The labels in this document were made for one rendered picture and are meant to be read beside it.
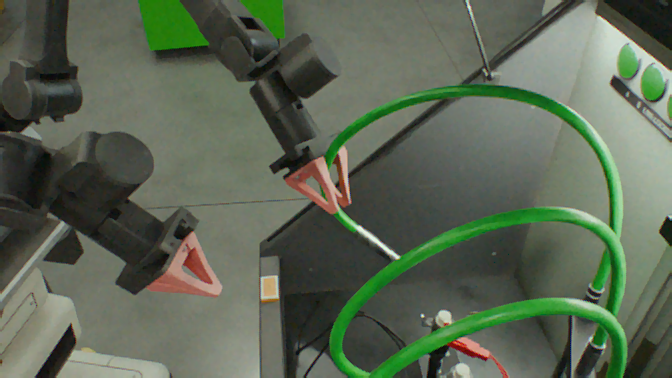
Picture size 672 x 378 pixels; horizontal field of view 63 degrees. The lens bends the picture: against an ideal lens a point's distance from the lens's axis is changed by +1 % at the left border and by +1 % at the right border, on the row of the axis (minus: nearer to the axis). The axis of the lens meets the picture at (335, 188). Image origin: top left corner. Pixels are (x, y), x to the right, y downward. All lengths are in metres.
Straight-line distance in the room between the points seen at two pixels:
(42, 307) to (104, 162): 0.80
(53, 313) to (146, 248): 0.70
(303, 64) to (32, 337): 0.82
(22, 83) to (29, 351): 0.52
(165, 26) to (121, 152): 3.47
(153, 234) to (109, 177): 0.10
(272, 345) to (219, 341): 1.21
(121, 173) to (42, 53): 0.53
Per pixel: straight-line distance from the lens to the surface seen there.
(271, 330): 0.95
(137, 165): 0.55
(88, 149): 0.54
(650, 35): 0.78
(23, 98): 1.05
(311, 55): 0.70
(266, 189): 2.72
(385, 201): 1.00
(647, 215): 0.84
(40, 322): 1.29
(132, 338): 2.23
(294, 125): 0.72
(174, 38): 4.03
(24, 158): 0.60
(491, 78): 0.90
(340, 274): 1.12
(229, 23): 0.76
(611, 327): 0.55
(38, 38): 1.04
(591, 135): 0.64
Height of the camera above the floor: 1.71
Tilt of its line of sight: 39 degrees down
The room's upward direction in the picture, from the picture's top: straight up
